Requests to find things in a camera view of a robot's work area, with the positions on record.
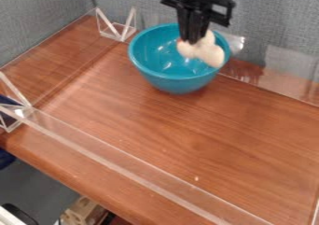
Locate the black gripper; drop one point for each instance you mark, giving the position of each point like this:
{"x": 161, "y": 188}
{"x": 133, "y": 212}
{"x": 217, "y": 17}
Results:
{"x": 200, "y": 11}

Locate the white plush mushroom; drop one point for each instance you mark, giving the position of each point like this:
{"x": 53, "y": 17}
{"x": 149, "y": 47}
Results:
{"x": 205, "y": 50}

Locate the blue bowl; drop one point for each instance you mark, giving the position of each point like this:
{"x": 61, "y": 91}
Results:
{"x": 169, "y": 72}

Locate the clear acrylic back barrier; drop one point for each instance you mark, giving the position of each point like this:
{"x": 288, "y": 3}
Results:
{"x": 280, "y": 70}

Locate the clear acrylic barrier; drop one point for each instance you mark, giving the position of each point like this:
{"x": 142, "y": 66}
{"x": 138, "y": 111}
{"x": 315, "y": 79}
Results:
{"x": 280, "y": 70}
{"x": 129, "y": 186}

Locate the clear acrylic front barrier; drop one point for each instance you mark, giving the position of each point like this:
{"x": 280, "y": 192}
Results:
{"x": 129, "y": 186}

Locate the wooden block under table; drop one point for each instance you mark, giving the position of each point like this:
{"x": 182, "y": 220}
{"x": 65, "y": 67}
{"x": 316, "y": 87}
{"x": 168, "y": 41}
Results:
{"x": 84, "y": 213}

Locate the black and white object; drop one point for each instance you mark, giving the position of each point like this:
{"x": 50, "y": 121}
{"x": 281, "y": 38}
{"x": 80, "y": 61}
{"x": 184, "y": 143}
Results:
{"x": 13, "y": 216}

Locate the clear acrylic corner bracket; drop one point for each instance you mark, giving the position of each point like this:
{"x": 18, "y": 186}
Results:
{"x": 114, "y": 30}

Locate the clear acrylic left bracket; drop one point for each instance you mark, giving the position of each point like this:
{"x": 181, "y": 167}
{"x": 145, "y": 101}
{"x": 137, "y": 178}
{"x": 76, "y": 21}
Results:
{"x": 14, "y": 105}

